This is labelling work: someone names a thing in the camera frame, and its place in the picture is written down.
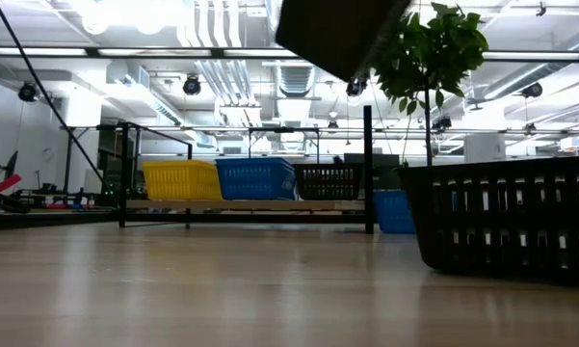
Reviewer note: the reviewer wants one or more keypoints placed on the black slotted plastic basket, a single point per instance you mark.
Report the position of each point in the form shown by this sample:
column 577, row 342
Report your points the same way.
column 337, row 34
column 327, row 166
column 510, row 214

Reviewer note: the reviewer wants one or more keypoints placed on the black computer monitor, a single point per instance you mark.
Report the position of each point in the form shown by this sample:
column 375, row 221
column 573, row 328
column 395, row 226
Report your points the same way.
column 385, row 173

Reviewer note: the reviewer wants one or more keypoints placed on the black ceiling spotlight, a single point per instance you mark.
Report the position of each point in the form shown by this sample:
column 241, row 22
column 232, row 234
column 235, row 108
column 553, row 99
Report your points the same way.
column 355, row 88
column 441, row 123
column 28, row 91
column 192, row 85
column 532, row 90

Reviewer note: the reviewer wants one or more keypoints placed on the small green leafy tree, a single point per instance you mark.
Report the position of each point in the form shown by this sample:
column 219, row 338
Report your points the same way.
column 428, row 48

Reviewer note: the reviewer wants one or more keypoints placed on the white cylindrical appliance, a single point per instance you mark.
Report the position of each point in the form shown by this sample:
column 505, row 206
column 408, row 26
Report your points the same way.
column 484, row 147

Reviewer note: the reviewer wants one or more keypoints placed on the black stand with rod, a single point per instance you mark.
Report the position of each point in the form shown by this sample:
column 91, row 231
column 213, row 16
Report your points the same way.
column 12, row 164

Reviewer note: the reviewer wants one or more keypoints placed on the black curved tube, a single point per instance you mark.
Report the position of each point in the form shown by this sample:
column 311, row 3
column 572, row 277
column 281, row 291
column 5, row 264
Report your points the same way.
column 9, row 205

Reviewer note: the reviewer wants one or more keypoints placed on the red flat object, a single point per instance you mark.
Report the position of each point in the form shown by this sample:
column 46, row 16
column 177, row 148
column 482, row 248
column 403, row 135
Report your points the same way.
column 5, row 184

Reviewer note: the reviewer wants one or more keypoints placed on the black metal table frame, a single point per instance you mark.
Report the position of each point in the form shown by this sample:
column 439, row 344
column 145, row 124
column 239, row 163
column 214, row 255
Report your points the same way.
column 70, row 159

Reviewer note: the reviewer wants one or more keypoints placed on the black table edge rail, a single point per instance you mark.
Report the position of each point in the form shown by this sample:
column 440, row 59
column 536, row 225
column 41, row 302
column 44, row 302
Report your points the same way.
column 53, row 219

